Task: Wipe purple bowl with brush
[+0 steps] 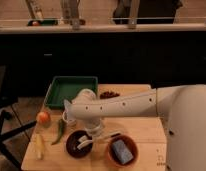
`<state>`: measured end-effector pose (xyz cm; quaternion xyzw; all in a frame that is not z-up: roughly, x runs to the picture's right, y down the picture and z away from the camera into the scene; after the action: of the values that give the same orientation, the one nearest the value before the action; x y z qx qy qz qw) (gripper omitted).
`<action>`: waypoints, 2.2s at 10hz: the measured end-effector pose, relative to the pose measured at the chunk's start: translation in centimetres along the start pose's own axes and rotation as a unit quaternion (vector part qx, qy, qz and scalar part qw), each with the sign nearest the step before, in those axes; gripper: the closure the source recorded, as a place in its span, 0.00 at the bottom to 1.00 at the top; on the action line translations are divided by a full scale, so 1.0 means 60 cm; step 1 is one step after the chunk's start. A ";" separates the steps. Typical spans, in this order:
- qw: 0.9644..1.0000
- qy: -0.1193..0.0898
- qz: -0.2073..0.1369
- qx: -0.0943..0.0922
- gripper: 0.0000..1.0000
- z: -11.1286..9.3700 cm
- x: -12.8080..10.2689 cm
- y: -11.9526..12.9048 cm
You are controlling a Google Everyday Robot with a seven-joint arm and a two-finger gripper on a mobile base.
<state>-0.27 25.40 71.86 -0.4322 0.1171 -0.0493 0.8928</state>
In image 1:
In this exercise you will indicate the red tomato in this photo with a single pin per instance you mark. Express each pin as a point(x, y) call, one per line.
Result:
point(43, 117)

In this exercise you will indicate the green chili pepper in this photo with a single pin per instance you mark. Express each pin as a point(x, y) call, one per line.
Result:
point(61, 130)

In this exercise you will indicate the dark purple bowl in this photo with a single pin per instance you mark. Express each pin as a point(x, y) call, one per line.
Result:
point(72, 143)

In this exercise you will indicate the blue sponge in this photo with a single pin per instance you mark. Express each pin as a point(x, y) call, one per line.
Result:
point(122, 152)

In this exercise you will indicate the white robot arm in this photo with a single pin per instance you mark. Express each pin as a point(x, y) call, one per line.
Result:
point(184, 106)

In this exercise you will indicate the green tray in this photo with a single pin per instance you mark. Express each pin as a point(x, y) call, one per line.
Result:
point(67, 87)

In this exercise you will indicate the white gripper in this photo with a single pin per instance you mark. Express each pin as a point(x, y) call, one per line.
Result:
point(94, 127)

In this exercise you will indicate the white dish brush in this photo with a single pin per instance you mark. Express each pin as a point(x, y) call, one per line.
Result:
point(85, 141)

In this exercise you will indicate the black chair frame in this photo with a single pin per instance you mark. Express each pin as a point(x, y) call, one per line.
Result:
point(5, 136)

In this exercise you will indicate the orange bowl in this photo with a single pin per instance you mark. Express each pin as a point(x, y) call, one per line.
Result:
point(111, 158)

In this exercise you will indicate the white cup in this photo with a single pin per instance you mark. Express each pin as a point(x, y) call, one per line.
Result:
point(69, 121)

